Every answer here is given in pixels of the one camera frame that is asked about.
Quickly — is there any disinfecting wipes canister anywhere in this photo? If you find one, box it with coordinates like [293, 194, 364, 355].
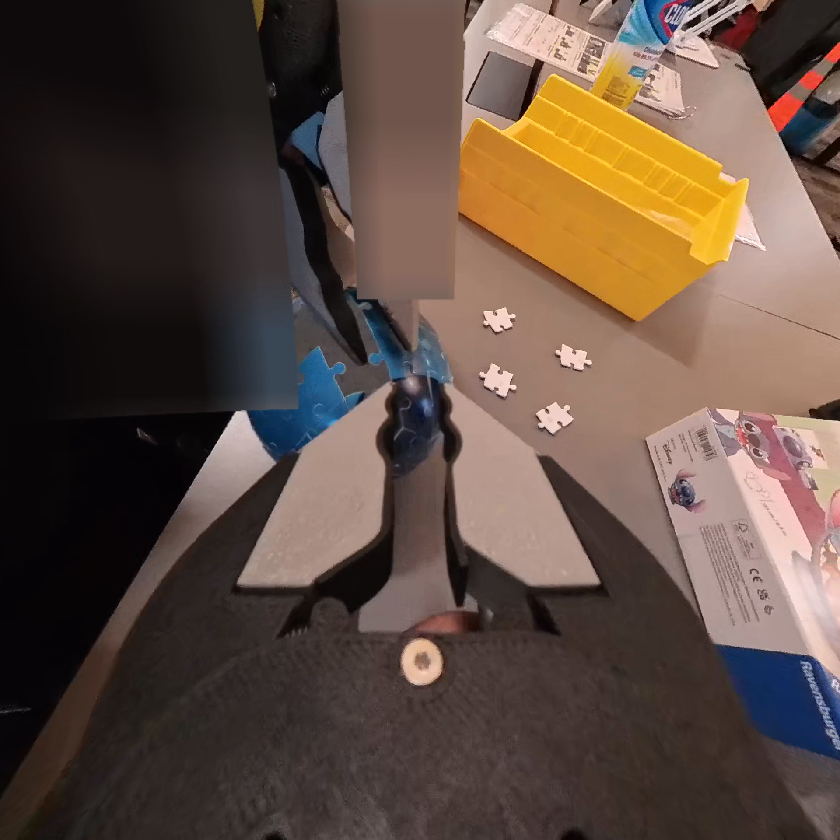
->
[591, 0, 691, 107]

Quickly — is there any dark rectangular table panel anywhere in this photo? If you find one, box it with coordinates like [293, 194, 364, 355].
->
[465, 51, 537, 123]

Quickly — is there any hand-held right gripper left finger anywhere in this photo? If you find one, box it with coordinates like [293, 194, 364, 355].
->
[235, 386, 395, 613]

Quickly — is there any white desk stand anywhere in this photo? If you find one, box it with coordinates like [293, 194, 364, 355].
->
[666, 0, 724, 68]

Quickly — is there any blue puzzle ball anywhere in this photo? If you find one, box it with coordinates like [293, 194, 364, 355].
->
[248, 298, 455, 476]

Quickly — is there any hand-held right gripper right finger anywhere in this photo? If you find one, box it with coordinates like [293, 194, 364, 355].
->
[444, 386, 602, 606]

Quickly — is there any printed paper sheet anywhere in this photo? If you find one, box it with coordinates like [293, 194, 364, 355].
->
[633, 62, 698, 120]
[486, 3, 622, 78]

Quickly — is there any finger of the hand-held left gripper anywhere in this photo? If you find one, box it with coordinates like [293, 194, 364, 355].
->
[287, 151, 370, 366]
[384, 298, 422, 354]

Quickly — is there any yellow plastic bin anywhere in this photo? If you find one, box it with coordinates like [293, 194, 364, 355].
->
[457, 73, 750, 322]

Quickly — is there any puzzle cardboard box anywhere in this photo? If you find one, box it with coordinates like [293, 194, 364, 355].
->
[645, 407, 840, 756]

